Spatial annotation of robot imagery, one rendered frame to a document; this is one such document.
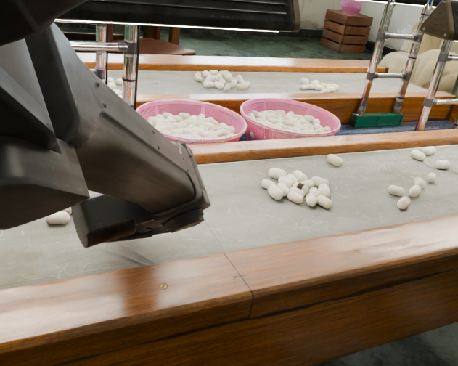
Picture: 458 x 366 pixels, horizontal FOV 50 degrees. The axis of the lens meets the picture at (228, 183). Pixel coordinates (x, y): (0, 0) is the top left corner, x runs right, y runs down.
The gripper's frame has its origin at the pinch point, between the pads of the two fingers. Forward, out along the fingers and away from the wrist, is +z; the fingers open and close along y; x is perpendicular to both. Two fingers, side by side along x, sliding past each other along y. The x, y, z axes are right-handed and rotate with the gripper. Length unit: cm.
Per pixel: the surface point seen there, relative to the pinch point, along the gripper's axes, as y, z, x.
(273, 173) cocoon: -34.0, 8.4, -7.3
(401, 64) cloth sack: -348, 240, -145
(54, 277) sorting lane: 11.2, -4.7, 6.8
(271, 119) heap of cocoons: -52, 33, -26
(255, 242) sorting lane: -19.5, -5.2, 6.2
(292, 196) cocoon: -32.8, 1.5, -1.3
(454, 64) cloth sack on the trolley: -289, 145, -100
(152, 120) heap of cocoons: -21, 37, -28
